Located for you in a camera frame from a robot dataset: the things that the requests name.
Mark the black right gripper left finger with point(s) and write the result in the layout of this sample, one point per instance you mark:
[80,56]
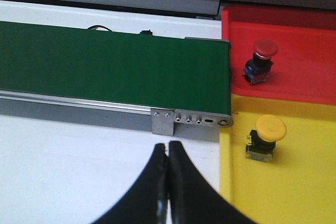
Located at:
[146,200]

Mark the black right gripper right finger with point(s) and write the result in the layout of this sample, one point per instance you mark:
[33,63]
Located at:
[192,198]

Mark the yellow mushroom push button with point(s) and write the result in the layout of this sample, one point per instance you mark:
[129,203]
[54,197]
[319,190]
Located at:
[261,141]

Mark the red mushroom push button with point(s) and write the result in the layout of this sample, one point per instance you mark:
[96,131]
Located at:
[257,69]

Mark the steel conveyor support leg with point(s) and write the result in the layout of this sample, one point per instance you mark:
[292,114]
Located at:
[162,121]

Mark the yellow plastic tray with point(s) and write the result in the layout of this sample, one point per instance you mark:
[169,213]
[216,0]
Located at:
[298,184]

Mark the green conveyor belt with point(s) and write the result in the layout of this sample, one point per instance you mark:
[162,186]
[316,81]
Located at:
[188,74]

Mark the red plastic tray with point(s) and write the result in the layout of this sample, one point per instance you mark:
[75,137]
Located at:
[304,66]

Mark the aluminium conveyor frame rail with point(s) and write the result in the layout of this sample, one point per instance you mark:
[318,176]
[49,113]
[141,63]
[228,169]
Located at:
[180,115]

